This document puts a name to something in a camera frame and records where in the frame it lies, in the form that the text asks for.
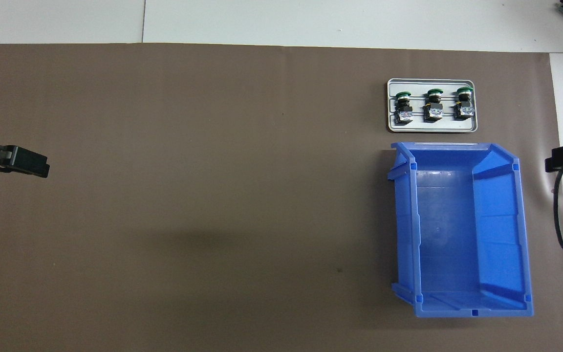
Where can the green push button switch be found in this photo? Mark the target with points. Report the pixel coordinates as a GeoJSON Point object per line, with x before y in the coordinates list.
{"type": "Point", "coordinates": [403, 105]}
{"type": "Point", "coordinates": [433, 103]}
{"type": "Point", "coordinates": [464, 102]}

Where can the blue plastic storage bin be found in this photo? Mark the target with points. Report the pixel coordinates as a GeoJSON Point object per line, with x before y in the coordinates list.
{"type": "Point", "coordinates": [457, 244]}

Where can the brown paper table mat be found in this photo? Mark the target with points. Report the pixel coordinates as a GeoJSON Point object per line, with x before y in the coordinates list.
{"type": "Point", "coordinates": [213, 195]}

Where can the grey metal tray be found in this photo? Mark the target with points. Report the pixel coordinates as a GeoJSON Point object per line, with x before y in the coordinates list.
{"type": "Point", "coordinates": [433, 127]}

